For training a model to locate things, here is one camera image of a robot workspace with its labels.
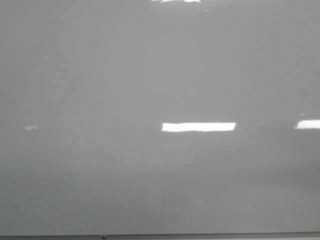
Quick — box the white glossy whiteboard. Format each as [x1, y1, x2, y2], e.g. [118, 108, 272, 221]
[0, 0, 320, 235]

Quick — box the grey aluminium whiteboard frame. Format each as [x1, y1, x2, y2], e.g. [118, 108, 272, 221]
[0, 231, 320, 240]

